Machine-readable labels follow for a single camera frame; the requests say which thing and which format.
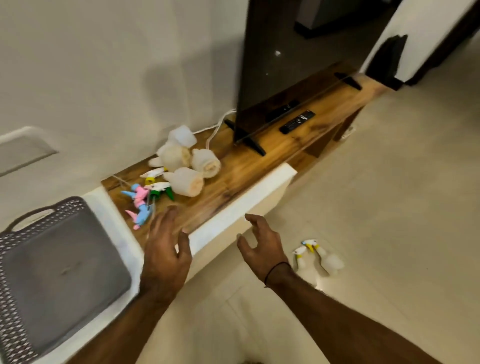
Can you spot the wooden television table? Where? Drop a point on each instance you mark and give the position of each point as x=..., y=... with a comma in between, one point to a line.
x=240, y=168

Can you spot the black remote control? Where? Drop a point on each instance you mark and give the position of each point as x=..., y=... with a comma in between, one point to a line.
x=297, y=122

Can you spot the white plastic bottle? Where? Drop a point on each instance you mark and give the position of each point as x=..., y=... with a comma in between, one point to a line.
x=206, y=163
x=173, y=157
x=182, y=135

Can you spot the person's left forearm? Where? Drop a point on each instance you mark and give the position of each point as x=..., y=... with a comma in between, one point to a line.
x=123, y=326

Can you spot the person's left thumb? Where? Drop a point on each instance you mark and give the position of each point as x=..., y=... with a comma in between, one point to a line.
x=185, y=243

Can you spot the white spray bottle yellow nozzle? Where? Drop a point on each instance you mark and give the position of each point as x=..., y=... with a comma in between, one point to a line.
x=305, y=268
x=330, y=262

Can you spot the person's right thumb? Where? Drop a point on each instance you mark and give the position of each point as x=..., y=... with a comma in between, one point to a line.
x=243, y=245

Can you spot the white spray bottle green nozzle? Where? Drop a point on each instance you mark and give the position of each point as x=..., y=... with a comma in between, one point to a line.
x=185, y=182

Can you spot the blue sprayer head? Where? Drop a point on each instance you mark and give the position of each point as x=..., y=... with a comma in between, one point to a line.
x=143, y=216

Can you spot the yellow white sprayer head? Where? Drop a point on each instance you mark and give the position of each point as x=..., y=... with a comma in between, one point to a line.
x=154, y=174

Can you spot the person's right forearm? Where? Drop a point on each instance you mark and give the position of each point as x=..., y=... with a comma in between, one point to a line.
x=337, y=322

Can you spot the person's left hand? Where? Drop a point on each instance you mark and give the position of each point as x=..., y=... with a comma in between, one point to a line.
x=163, y=258

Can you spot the black wall-mounted object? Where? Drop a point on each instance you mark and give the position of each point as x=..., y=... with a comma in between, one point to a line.
x=388, y=60

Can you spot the grey woven plastic basket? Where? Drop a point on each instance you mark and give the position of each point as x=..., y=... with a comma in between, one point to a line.
x=56, y=277

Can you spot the black flat screen television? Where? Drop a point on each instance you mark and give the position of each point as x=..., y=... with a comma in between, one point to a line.
x=300, y=48

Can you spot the pink sprayer head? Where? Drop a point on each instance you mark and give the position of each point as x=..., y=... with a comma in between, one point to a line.
x=139, y=195

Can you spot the person's right hand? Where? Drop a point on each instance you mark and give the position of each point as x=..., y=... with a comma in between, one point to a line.
x=266, y=251

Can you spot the white wall panel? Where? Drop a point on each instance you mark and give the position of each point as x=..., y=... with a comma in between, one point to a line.
x=22, y=150

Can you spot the black wrist thread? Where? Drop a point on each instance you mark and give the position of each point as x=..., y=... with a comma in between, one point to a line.
x=279, y=267

